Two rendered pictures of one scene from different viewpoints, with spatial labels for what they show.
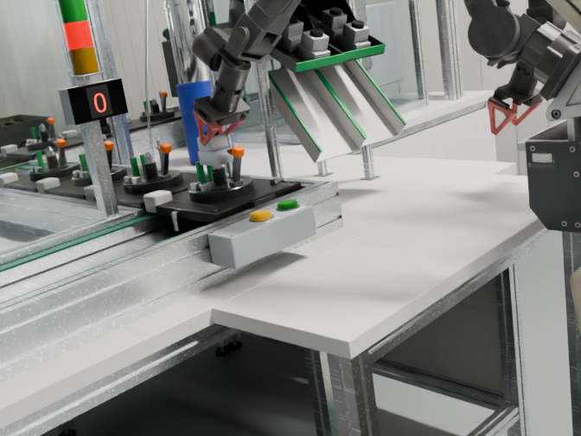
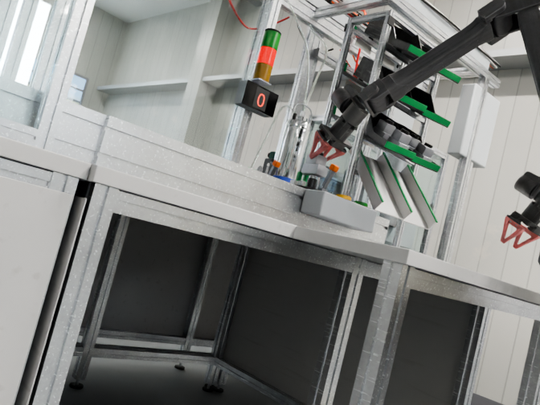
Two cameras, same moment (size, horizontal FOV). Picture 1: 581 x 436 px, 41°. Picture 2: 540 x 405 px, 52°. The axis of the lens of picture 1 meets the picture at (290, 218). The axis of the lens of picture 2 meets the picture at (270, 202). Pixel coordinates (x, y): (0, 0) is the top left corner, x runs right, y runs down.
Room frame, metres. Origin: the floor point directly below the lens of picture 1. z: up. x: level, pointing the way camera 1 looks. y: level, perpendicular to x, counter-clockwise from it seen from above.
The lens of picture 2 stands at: (-0.02, 0.18, 0.80)
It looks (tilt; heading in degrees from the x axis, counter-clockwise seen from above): 5 degrees up; 2
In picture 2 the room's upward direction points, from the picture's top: 14 degrees clockwise
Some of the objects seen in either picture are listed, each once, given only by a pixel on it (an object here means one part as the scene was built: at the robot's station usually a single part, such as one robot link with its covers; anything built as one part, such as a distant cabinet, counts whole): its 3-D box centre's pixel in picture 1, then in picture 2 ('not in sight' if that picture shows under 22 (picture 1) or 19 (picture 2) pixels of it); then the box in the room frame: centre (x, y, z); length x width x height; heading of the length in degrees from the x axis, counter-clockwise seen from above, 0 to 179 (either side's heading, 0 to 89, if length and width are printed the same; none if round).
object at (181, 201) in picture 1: (222, 196); not in sight; (1.60, 0.14, 0.96); 0.24 x 0.24 x 0.02; 42
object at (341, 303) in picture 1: (353, 232); (386, 260); (1.58, -0.13, 0.84); 0.90 x 0.70 x 0.03; 135
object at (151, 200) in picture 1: (158, 201); not in sight; (1.60, 0.27, 0.97); 0.05 x 0.05 x 0.04; 42
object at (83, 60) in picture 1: (83, 60); (262, 73); (1.56, 0.36, 1.29); 0.05 x 0.05 x 0.05
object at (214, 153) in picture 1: (211, 146); (313, 163); (1.60, 0.14, 1.07); 0.08 x 0.04 x 0.07; 43
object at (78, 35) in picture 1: (78, 35); (266, 57); (1.56, 0.36, 1.34); 0.05 x 0.05 x 0.05
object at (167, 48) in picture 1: (176, 61); (268, 174); (2.97, 0.34, 1.18); 0.07 x 0.07 x 0.26; 42
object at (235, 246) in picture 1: (264, 233); (340, 210); (1.38, 0.05, 0.93); 0.21 x 0.07 x 0.06; 132
